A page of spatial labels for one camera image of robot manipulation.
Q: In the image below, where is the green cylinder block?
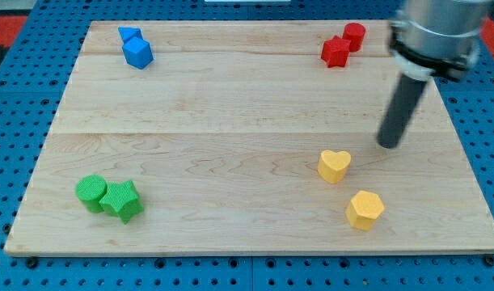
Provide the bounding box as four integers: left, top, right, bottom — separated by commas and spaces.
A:
75, 175, 107, 213

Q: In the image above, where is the red cylinder block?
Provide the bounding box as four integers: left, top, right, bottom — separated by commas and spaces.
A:
342, 23, 366, 53

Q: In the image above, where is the red star block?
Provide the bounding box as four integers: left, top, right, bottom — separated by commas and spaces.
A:
321, 36, 351, 68

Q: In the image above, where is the wooden board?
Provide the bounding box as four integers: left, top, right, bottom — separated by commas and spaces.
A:
5, 20, 494, 257

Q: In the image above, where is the yellow hexagon block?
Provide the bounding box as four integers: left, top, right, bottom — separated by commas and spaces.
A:
345, 191, 385, 231

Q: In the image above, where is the green star block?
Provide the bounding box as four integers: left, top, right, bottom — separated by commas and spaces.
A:
99, 180, 144, 225

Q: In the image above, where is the yellow heart block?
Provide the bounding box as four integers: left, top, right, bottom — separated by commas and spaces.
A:
317, 150, 352, 183

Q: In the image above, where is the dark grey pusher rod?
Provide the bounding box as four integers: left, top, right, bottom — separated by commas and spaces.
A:
376, 74, 428, 149

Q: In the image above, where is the blue cube block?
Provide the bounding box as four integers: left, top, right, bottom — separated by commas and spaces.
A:
122, 37, 154, 70

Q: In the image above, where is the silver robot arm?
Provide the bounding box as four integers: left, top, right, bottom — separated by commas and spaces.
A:
376, 0, 492, 149

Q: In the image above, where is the blue triangle block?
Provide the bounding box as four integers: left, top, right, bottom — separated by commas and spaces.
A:
118, 27, 142, 44

